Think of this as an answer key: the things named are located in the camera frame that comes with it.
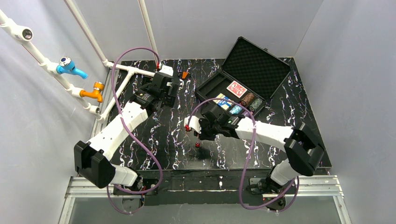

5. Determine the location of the orange poker chip stack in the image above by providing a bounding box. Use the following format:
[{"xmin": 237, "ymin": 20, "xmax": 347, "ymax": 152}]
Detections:
[{"xmin": 240, "ymin": 93, "xmax": 255, "ymax": 107}]

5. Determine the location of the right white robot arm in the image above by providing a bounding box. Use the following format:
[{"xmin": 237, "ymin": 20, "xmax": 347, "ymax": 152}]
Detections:
[{"xmin": 185, "ymin": 113, "xmax": 325, "ymax": 193}]

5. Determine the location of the light blue chip stack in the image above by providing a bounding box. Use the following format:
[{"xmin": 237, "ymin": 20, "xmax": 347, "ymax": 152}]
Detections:
[{"xmin": 229, "ymin": 105, "xmax": 243, "ymax": 115}]

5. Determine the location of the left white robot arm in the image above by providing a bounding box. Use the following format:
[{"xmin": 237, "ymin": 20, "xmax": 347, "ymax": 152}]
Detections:
[{"xmin": 74, "ymin": 71, "xmax": 178, "ymax": 189}]

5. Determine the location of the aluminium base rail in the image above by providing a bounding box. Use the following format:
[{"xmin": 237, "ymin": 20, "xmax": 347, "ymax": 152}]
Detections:
[{"xmin": 59, "ymin": 175, "xmax": 351, "ymax": 224}]

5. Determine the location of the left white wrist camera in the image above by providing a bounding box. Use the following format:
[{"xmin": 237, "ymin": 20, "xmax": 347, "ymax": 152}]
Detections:
[{"xmin": 158, "ymin": 64, "xmax": 174, "ymax": 76}]

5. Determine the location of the red backed card deck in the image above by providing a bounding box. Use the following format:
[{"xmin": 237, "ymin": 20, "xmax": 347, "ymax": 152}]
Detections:
[{"xmin": 226, "ymin": 81, "xmax": 247, "ymax": 98}]

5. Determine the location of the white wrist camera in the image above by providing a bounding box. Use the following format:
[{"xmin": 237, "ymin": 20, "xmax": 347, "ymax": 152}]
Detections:
[
  {"xmin": 158, "ymin": 64, "xmax": 174, "ymax": 76},
  {"xmin": 184, "ymin": 116, "xmax": 201, "ymax": 134}
]

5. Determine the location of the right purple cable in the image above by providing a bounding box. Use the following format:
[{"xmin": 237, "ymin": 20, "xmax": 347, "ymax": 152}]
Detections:
[{"xmin": 185, "ymin": 98, "xmax": 300, "ymax": 214}]

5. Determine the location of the small orange clip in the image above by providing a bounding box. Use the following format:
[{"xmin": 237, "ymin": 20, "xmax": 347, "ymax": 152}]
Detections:
[{"xmin": 181, "ymin": 72, "xmax": 190, "ymax": 79}]

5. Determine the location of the blue tap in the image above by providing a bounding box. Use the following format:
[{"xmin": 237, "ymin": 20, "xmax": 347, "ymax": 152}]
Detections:
[{"xmin": 56, "ymin": 56, "xmax": 88, "ymax": 79}]

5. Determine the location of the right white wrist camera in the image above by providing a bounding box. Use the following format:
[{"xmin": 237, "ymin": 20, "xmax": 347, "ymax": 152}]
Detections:
[{"xmin": 184, "ymin": 116, "xmax": 201, "ymax": 134}]

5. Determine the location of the blue white card box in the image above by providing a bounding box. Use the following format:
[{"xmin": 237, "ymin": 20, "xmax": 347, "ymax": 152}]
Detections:
[{"xmin": 213, "ymin": 93, "xmax": 233, "ymax": 111}]

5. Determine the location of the black poker set case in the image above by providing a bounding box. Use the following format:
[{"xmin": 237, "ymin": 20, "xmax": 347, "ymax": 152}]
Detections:
[{"xmin": 195, "ymin": 36, "xmax": 291, "ymax": 117}]

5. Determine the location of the orange tap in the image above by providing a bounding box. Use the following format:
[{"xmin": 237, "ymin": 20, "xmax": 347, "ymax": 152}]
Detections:
[{"xmin": 79, "ymin": 82, "xmax": 105, "ymax": 103}]

